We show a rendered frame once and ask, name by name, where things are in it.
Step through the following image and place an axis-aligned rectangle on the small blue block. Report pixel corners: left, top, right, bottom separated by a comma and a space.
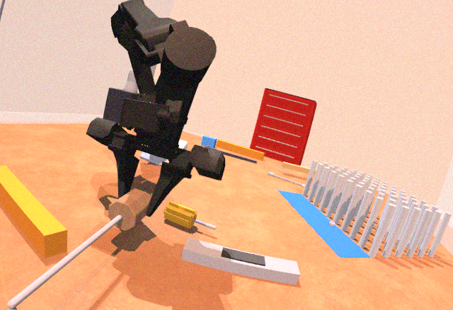
200, 136, 217, 148

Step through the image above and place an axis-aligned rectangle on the yellow screwdriver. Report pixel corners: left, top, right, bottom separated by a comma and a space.
164, 201, 217, 230

